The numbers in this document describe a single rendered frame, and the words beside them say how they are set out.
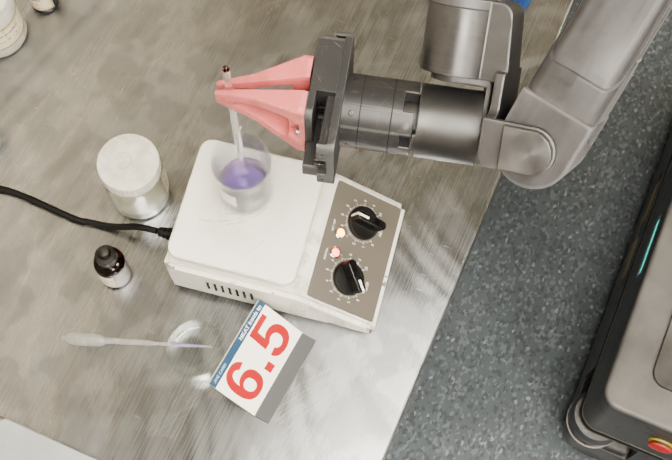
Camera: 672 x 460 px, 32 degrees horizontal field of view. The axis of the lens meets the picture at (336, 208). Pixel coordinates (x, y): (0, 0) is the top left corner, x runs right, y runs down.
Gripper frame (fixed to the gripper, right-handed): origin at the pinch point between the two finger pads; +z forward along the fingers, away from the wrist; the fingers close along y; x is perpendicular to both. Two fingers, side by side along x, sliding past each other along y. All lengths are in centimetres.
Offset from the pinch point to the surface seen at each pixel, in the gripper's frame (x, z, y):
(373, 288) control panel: 23.8, -13.1, 6.3
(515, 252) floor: 102, -34, -28
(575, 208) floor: 102, -44, -38
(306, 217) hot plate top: 18.3, -6.2, 2.3
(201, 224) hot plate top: 18.3, 3.1, 4.4
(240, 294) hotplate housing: 23.5, -0.9, 8.9
